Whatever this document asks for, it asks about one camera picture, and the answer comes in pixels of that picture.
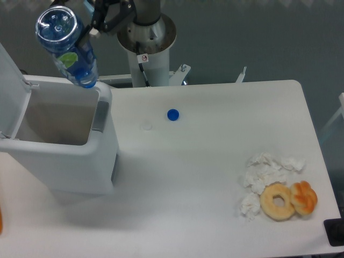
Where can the blue plastic bottle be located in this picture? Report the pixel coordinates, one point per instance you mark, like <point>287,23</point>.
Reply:
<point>61,33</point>

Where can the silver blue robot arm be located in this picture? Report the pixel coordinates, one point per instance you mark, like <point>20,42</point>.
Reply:
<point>143,13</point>

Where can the white bottle cap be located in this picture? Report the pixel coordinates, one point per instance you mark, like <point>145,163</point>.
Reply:
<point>147,126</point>

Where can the blue bottle cap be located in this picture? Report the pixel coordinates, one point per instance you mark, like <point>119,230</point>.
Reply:
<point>173,114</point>

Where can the white trash can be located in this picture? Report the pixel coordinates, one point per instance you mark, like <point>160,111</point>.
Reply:
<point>62,133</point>

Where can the large crumpled white tissue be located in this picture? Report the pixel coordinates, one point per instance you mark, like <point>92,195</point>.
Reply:
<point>265,169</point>

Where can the orange object at edge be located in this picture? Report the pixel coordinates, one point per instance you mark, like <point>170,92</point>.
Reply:
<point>1,222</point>

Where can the small crumpled white tissue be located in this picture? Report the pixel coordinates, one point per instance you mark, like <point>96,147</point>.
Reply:
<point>250,206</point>

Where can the white furniture at right edge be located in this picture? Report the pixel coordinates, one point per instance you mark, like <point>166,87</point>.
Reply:
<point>333,123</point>

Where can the orange glazed twisted bun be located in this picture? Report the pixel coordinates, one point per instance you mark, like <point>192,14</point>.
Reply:
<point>303,198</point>

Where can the black device at edge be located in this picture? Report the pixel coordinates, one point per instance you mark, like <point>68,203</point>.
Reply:
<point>334,231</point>

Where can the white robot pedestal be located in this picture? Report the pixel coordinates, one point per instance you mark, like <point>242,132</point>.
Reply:
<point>147,49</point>

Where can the white metal base frame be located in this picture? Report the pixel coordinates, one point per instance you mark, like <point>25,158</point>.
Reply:
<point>179,77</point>

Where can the plain ring donut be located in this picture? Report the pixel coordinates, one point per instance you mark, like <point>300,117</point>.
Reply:
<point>274,211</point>

